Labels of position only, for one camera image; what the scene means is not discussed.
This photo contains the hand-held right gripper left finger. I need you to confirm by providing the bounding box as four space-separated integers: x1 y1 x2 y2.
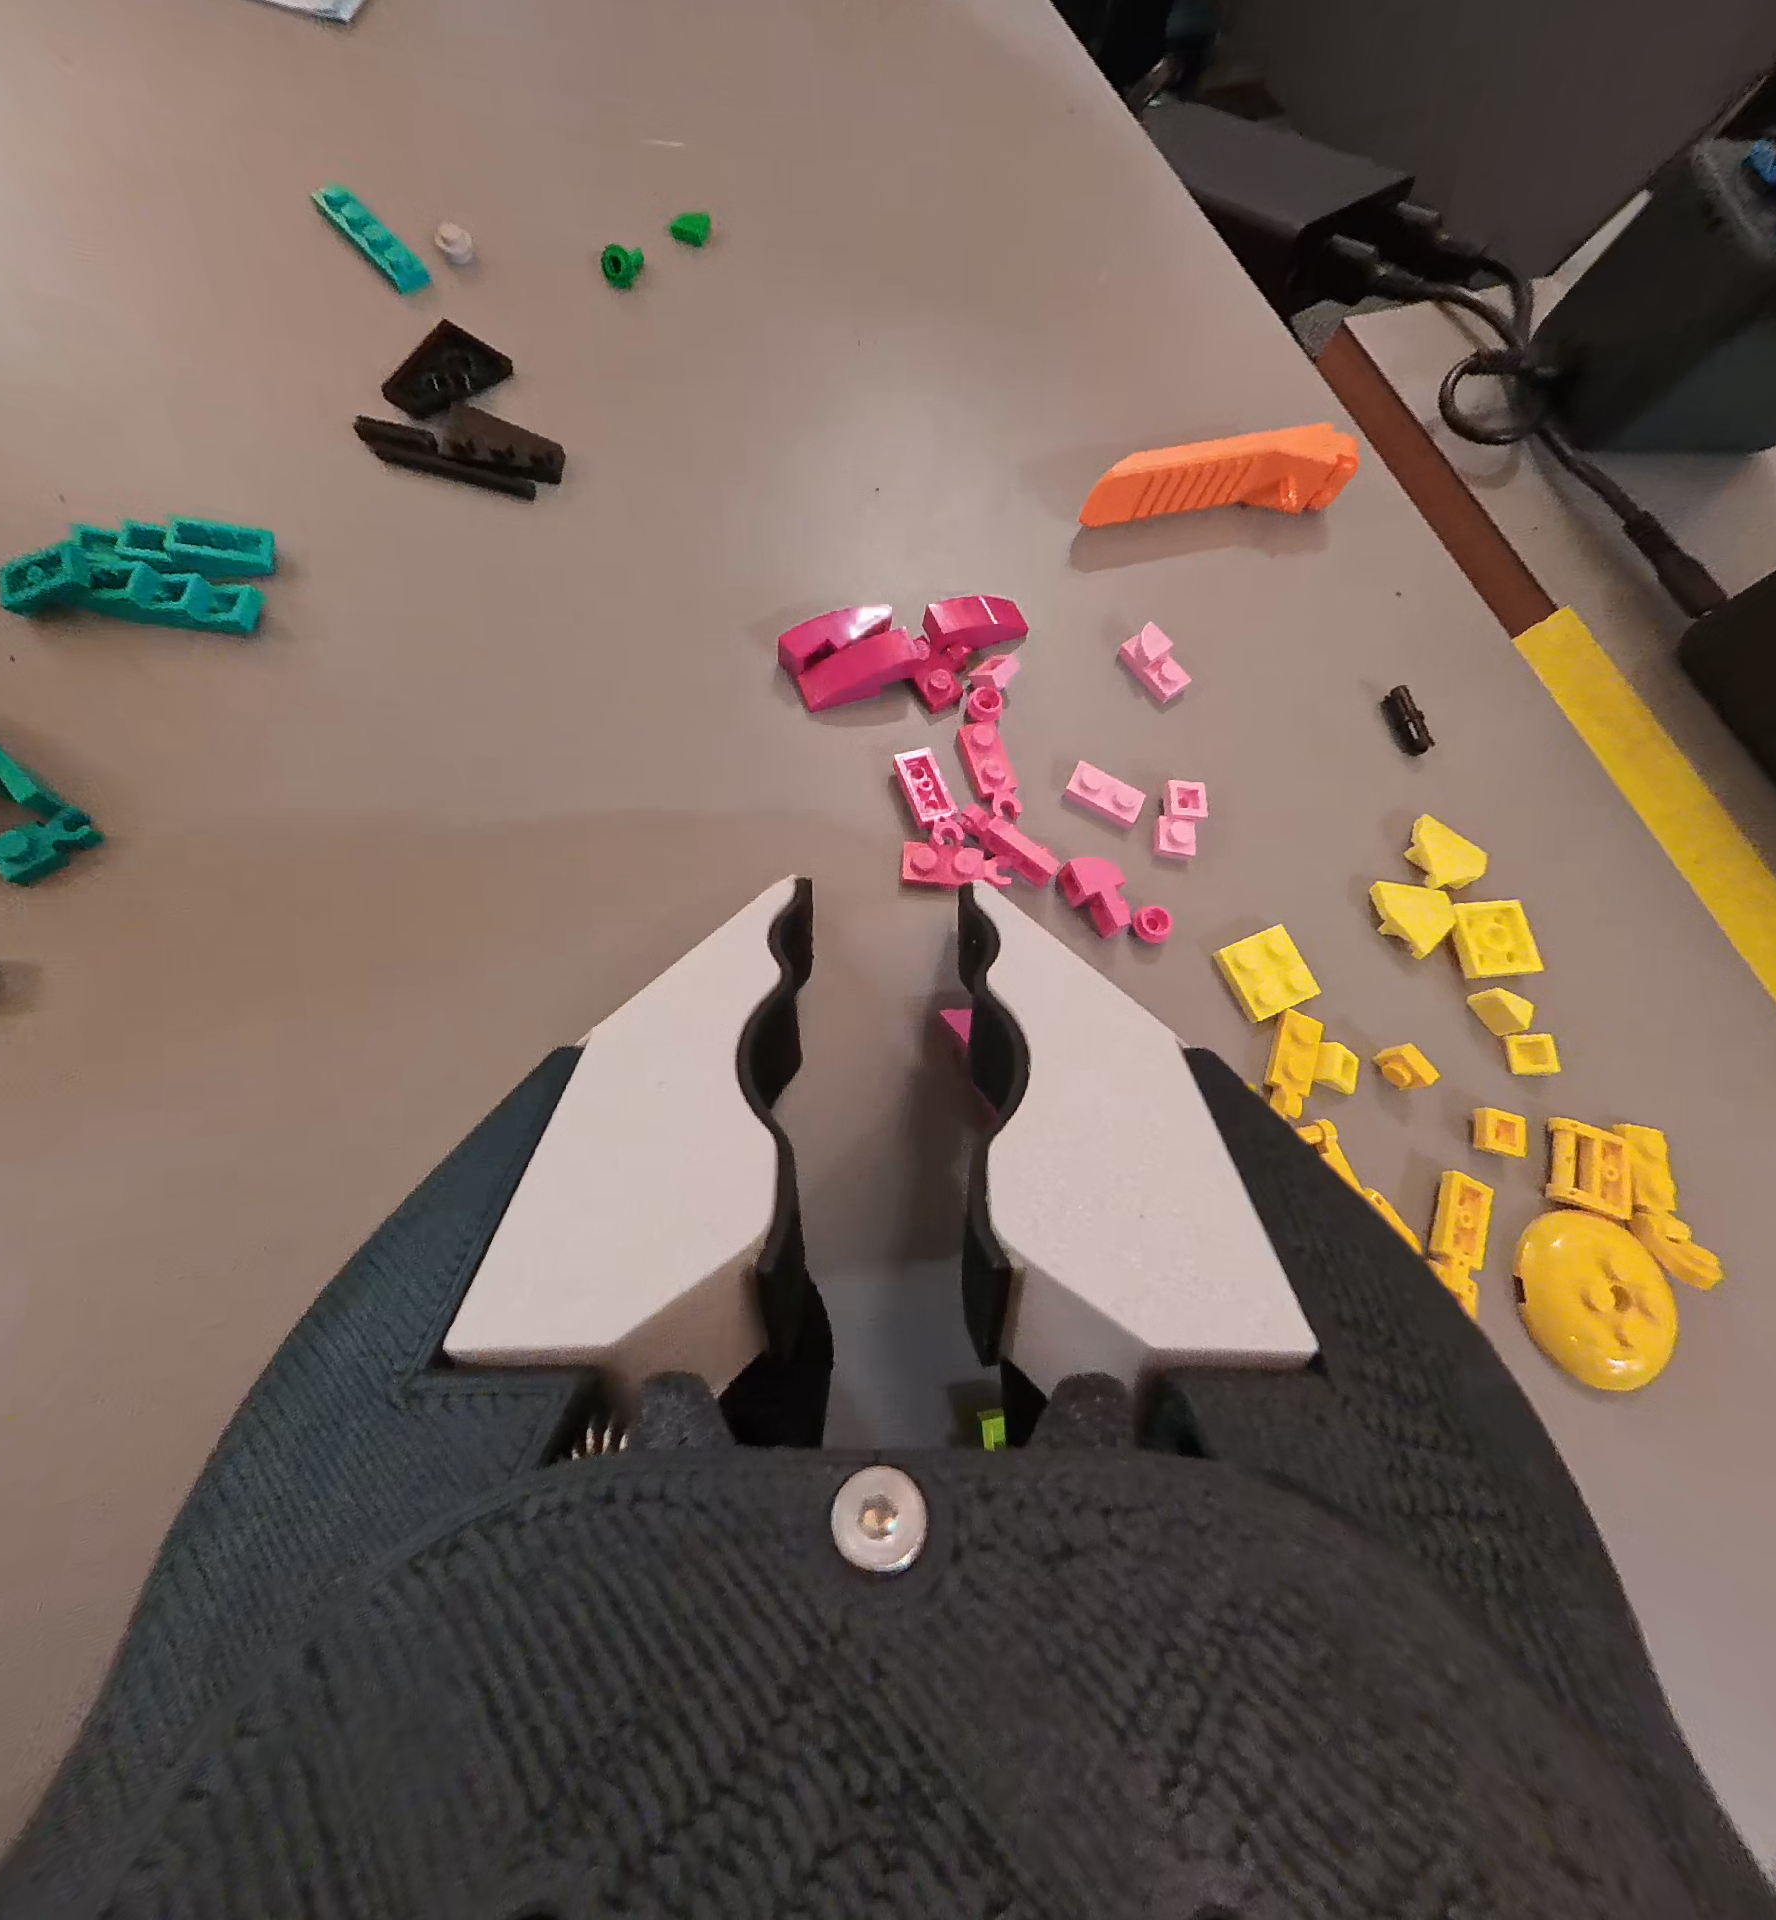
443 873 836 1450

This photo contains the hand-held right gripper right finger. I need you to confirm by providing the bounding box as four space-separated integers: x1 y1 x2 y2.
955 882 1320 1445

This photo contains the pile of yellow lego pieces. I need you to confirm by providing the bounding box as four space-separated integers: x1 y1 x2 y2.
1213 814 1728 1393

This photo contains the pile of pink lego pieces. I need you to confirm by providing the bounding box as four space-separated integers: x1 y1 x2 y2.
776 593 1211 1048

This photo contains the pile of teal lego pieces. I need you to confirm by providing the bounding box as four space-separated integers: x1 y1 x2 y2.
0 514 279 1011

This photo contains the dark brown lego plate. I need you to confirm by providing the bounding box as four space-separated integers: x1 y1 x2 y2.
437 406 569 485

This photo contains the long black lego piece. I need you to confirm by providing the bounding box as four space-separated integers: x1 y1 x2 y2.
355 415 539 504

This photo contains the black triangular lego plate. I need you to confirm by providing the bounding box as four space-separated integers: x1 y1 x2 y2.
381 318 515 419

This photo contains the long teal lego plate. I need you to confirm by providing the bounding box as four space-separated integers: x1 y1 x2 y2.
311 182 433 296

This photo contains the yellow tape strip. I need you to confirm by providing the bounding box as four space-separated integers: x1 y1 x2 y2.
1512 604 1776 1100

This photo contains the orange brick separator tool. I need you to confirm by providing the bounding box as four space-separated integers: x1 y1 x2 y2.
1079 424 1360 530

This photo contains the black box with green light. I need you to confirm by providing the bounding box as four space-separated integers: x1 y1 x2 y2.
1678 523 1776 903

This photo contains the black charger box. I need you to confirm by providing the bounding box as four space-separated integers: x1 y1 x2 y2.
1536 131 1776 455

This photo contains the black cable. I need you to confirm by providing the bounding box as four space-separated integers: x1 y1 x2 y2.
1330 203 1732 621

